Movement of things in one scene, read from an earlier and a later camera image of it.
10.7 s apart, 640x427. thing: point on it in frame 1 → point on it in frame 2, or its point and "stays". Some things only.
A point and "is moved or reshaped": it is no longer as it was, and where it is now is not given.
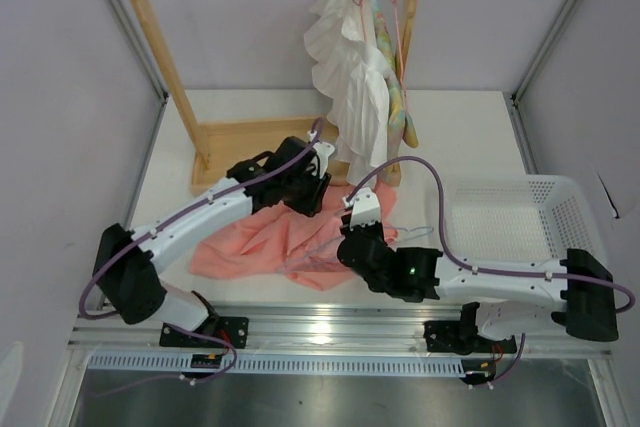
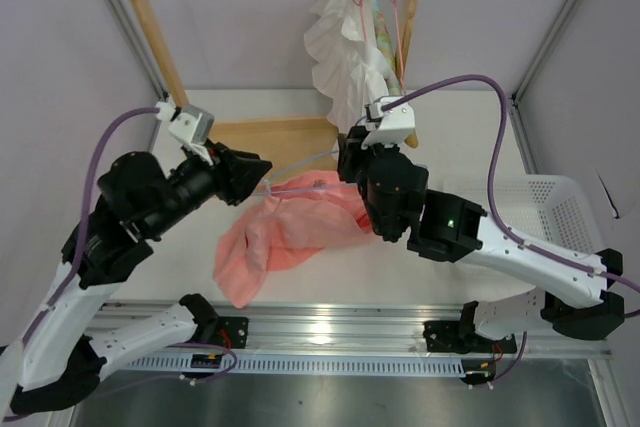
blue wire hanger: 285,269 is moved or reshaped
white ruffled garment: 353,70 stays
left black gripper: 313,204 → 236,174
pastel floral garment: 404,126 stays
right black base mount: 463,337 stays
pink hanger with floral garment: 385,15 stays
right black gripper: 346,227 → 352,152
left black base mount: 233,330 stays
